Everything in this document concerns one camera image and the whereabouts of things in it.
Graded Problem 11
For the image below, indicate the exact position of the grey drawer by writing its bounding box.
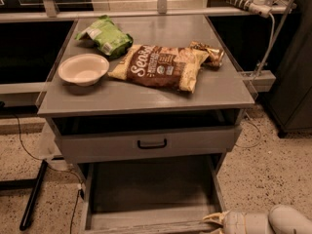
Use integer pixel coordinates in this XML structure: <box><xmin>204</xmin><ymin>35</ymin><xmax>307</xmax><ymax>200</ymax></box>
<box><xmin>79</xmin><ymin>155</ymin><xmax>225</xmax><ymax>234</ymax></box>
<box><xmin>56</xmin><ymin>126</ymin><xmax>242</xmax><ymax>164</ymax></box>

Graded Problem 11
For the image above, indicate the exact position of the grey top drawer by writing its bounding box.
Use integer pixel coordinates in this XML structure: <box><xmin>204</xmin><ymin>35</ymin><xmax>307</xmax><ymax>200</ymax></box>
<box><xmin>56</xmin><ymin>126</ymin><xmax>242</xmax><ymax>164</ymax></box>

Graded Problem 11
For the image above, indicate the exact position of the white bowl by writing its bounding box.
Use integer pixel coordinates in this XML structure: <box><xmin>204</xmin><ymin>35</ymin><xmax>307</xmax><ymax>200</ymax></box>
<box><xmin>58</xmin><ymin>54</ymin><xmax>109</xmax><ymax>87</ymax></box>

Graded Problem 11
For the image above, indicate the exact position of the grey drawer cabinet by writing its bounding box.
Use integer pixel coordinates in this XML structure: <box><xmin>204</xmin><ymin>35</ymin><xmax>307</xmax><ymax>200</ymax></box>
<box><xmin>36</xmin><ymin>14</ymin><xmax>256</xmax><ymax>168</ymax></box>

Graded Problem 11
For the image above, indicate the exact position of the brown Sensible chips bag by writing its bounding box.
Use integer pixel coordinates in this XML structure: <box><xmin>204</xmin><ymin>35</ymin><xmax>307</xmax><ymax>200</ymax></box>
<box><xmin>108</xmin><ymin>45</ymin><xmax>209</xmax><ymax>93</ymax></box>

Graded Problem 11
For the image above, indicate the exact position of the dark cabinet at right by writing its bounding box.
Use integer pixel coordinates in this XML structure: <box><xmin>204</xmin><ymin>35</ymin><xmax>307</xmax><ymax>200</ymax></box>
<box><xmin>262</xmin><ymin>0</ymin><xmax>312</xmax><ymax>138</ymax></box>

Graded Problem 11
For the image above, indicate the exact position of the green snack bag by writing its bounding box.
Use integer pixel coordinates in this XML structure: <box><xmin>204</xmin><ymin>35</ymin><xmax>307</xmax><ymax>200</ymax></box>
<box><xmin>75</xmin><ymin>15</ymin><xmax>134</xmax><ymax>59</ymax></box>

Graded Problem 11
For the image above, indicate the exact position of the black floor stand bar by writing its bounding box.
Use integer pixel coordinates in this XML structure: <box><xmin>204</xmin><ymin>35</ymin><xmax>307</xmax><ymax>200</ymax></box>
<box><xmin>0</xmin><ymin>160</ymin><xmax>48</xmax><ymax>231</ymax></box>

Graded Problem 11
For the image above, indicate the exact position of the black floor cable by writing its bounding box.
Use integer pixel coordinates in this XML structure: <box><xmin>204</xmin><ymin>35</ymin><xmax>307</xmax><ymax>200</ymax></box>
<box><xmin>11</xmin><ymin>112</ymin><xmax>82</xmax><ymax>234</ymax></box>

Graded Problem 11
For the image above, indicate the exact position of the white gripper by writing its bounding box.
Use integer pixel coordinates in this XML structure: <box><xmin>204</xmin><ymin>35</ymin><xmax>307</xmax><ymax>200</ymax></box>
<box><xmin>203</xmin><ymin>212</ymin><xmax>271</xmax><ymax>234</ymax></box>

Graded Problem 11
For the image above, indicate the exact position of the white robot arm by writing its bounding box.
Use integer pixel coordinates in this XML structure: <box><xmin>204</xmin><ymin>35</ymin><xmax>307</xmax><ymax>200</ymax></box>
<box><xmin>203</xmin><ymin>205</ymin><xmax>312</xmax><ymax>234</ymax></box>

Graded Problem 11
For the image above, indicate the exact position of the white power strip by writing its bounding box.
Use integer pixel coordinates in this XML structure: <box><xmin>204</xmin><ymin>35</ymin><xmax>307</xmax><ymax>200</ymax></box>
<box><xmin>223</xmin><ymin>0</ymin><xmax>271</xmax><ymax>18</ymax></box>

